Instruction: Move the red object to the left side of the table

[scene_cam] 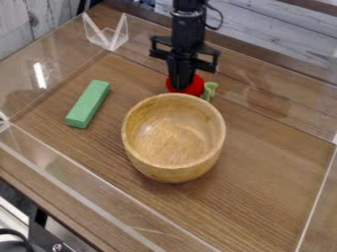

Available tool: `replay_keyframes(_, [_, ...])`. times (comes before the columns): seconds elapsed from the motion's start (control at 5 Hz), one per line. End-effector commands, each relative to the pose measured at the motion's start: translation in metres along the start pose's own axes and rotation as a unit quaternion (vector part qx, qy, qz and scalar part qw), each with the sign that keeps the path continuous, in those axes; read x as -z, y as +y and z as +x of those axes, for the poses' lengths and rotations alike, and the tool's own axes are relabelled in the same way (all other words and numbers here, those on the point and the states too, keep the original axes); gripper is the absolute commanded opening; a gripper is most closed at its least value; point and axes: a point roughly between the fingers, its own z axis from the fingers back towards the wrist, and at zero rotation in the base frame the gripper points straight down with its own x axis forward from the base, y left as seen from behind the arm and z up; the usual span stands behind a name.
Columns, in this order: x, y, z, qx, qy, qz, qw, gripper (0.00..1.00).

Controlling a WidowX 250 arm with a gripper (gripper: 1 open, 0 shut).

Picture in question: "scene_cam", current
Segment clear acrylic tray walls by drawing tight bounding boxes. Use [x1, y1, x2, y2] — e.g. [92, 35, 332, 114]
[0, 7, 337, 252]

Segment red plush strawberry toy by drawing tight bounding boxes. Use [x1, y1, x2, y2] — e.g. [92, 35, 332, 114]
[181, 75, 218, 101]

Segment black table leg bracket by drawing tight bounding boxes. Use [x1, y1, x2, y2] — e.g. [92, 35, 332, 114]
[28, 209, 75, 252]

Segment black cable under table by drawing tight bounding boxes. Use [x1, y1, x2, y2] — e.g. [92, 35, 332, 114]
[0, 227, 35, 252]

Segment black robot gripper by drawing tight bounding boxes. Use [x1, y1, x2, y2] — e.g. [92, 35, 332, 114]
[150, 0, 219, 92]

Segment wooden bowl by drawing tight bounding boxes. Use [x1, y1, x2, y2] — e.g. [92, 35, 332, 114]
[122, 94, 226, 183]

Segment green rectangular block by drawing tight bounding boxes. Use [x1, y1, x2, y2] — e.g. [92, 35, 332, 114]
[66, 80, 111, 129]

